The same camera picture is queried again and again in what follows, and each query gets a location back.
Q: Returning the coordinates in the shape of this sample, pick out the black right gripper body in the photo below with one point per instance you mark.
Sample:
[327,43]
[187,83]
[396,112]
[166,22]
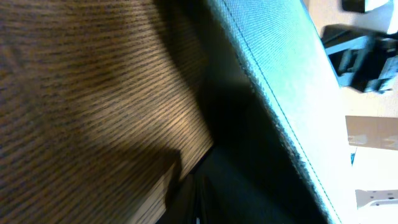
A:
[363,59]

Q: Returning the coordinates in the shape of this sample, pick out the black box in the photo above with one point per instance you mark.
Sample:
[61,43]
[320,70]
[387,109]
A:
[271,102]

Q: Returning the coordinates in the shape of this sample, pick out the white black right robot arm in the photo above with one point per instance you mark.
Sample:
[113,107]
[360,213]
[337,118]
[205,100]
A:
[371,122]

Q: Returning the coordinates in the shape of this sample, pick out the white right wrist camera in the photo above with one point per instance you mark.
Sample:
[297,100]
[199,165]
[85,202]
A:
[379,15]

